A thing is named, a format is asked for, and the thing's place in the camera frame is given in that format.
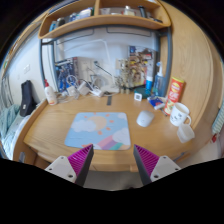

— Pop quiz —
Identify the blue tissue packet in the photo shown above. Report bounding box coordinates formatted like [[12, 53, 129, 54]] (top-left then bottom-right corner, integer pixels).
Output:
[[147, 95, 167, 108]]

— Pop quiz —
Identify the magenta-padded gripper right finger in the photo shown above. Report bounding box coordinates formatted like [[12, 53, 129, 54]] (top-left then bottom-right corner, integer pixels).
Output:
[[133, 144, 182, 186]]

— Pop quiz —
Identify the colourful model kit box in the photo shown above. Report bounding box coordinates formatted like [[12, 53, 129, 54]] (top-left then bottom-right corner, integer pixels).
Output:
[[128, 45, 157, 88]]

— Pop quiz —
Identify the red chips can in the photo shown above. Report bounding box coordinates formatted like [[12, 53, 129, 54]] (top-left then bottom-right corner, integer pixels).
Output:
[[163, 76, 186, 116]]

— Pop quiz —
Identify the blue plaid bedding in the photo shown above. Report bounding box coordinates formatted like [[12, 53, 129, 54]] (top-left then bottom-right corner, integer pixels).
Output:
[[3, 113, 33, 161]]

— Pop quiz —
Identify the pastel cloud print mouse pad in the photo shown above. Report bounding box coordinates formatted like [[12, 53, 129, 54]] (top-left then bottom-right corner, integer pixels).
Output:
[[64, 112, 132, 151]]

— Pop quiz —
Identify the wooden shelf unit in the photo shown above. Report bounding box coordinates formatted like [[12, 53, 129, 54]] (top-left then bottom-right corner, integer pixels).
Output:
[[37, 0, 172, 40]]

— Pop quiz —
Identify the teal round container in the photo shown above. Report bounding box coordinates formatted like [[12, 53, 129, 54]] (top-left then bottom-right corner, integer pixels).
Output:
[[133, 87, 152, 99]]

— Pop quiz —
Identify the tan robot figure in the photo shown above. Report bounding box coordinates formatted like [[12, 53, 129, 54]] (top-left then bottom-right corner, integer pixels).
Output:
[[114, 59, 133, 95]]

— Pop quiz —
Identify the white desk lamp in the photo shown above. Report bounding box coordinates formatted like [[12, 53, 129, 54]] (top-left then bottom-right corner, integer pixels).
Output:
[[61, 39, 122, 95]]

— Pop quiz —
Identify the white wall switch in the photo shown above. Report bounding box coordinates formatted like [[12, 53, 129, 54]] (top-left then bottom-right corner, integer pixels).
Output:
[[23, 63, 32, 75]]

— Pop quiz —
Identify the blue model kit box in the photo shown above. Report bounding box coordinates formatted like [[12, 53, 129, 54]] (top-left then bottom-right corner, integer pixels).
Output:
[[54, 57, 79, 93]]

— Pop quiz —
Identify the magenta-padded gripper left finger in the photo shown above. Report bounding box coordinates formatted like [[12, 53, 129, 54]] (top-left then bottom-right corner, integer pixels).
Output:
[[44, 143, 95, 187]]

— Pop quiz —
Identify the white charger block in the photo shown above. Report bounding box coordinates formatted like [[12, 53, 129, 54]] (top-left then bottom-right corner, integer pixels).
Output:
[[77, 81, 90, 96]]

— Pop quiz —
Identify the black bag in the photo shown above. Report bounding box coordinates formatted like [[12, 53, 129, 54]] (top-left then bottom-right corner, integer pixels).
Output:
[[19, 79, 38, 118]]

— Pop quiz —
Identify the white bottle with red cap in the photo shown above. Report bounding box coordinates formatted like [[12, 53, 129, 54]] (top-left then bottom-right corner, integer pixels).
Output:
[[43, 79, 58, 106]]

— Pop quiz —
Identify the white mug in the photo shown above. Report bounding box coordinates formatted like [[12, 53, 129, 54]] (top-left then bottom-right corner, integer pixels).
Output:
[[169, 102, 193, 127]]

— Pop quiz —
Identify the teal blanket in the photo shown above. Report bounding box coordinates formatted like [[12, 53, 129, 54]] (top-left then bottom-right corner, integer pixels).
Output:
[[0, 103, 21, 141]]

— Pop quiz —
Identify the white power strip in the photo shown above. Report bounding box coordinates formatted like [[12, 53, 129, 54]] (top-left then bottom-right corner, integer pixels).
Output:
[[89, 87, 105, 98]]

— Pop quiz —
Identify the grey computer mouse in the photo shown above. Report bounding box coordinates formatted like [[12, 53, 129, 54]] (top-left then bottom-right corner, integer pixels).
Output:
[[136, 110, 155, 128]]

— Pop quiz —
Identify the clear plastic cup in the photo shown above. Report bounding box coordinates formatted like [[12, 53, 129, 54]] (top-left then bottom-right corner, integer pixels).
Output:
[[176, 123, 196, 144]]

